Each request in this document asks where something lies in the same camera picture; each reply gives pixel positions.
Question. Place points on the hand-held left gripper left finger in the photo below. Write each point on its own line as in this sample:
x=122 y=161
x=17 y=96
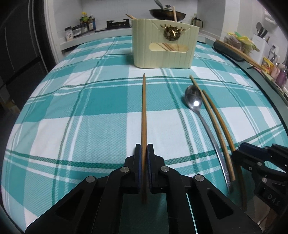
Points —
x=139 y=164

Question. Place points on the cream utensil holder box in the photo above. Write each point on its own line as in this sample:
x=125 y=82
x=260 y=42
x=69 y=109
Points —
x=144 y=45

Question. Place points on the yellow printed mug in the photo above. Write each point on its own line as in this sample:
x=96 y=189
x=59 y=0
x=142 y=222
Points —
x=267 y=64

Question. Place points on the row of spice jars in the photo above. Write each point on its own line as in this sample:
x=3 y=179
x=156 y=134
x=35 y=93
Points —
x=72 y=32

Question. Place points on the pink cup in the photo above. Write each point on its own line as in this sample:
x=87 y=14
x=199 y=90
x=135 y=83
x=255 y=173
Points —
x=275 y=71

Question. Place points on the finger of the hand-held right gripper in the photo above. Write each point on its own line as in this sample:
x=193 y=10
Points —
x=249 y=160
x=250 y=146

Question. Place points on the teal checked tablecloth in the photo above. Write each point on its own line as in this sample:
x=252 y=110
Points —
x=78 y=112

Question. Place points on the yellow-capped oil bottle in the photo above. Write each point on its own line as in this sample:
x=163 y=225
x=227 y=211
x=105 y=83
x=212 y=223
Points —
x=84 y=21

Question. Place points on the black tray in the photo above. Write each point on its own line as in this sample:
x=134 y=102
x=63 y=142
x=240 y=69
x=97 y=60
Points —
x=227 y=50

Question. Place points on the black gas cooktop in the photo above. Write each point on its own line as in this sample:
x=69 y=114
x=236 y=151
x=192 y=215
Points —
x=117 y=24

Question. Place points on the black wok with lid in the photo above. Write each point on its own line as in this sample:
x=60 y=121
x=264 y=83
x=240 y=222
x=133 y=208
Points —
x=175 y=14

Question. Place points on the purple cup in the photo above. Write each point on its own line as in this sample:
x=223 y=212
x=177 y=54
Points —
x=282 y=76

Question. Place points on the wooden cutting board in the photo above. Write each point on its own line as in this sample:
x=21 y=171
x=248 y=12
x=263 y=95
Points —
x=247 y=57

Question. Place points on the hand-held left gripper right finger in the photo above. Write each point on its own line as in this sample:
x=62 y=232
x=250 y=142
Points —
x=149 y=164

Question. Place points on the dark sauce bottle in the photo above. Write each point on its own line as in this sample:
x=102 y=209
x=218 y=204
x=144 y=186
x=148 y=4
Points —
x=91 y=22

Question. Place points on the glass french press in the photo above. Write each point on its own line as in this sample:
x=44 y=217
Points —
x=197 y=21

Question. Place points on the steel spoon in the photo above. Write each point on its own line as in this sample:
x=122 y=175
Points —
x=193 y=99
x=158 y=4

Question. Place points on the dark refrigerator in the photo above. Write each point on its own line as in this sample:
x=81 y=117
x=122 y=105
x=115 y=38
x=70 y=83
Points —
x=20 y=40

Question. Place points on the white knife block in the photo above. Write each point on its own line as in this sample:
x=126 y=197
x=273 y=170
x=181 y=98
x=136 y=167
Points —
x=261 y=43

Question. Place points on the wooden chopstick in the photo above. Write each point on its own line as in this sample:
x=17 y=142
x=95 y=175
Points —
x=210 y=112
x=163 y=47
x=222 y=121
x=130 y=16
x=144 y=108
x=174 y=13
x=173 y=47

